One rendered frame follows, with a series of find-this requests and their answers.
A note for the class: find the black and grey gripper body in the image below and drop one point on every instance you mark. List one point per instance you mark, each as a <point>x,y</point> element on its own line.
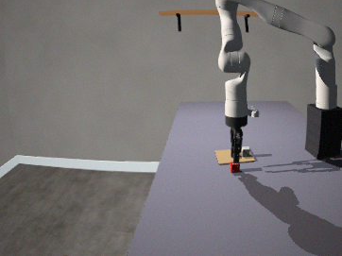
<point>237,123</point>

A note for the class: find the tan flat mat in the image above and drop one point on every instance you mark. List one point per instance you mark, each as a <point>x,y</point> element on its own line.
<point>224,157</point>

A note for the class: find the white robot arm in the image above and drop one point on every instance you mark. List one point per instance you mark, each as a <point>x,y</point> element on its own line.
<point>239,62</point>

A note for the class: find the red die with white pips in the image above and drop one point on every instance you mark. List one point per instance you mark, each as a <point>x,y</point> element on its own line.
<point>235,167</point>

